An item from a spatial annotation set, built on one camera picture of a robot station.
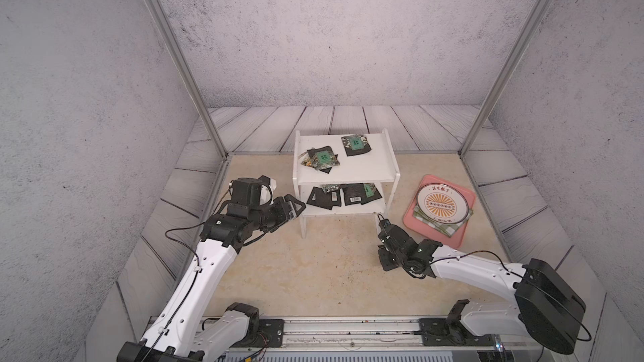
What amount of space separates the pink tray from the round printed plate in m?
0.01

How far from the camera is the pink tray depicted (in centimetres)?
95

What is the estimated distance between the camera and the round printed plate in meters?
0.98
